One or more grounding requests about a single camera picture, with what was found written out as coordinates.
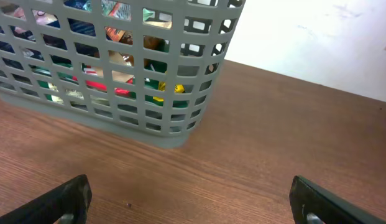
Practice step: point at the beige brown snack bag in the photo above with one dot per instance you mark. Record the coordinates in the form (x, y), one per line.
(121, 54)

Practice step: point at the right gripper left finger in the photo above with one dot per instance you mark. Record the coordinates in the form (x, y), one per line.
(67, 203)

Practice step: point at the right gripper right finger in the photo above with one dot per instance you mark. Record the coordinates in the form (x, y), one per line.
(310, 203)

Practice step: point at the grey plastic shopping basket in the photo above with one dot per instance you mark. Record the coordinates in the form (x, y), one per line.
(198, 35)

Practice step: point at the green Nescafe coffee bag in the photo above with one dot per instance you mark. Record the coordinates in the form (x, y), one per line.
(149, 83)

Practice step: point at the blue pasta pack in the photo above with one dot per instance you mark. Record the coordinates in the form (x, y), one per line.
(47, 19)

